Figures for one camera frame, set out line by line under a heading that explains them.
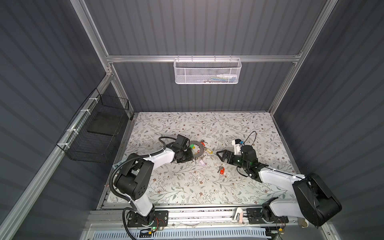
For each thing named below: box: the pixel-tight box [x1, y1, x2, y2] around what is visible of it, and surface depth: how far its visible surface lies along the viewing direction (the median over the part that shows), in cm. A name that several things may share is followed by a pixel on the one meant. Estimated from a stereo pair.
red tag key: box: [217, 165, 225, 175], surface depth 93 cm
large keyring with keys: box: [189, 139, 213, 161], surface depth 101 cm
